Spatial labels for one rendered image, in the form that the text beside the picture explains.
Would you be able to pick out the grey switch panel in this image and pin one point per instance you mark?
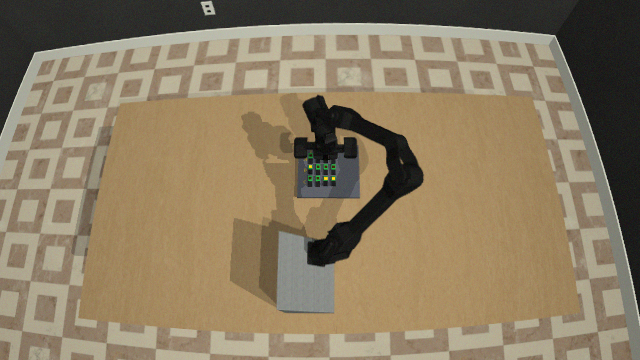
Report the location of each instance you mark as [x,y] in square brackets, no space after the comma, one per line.
[336,178]

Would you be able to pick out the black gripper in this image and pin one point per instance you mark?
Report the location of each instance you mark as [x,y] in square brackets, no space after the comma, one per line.
[349,148]

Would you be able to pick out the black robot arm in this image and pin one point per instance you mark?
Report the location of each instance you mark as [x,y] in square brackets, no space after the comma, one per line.
[401,179]

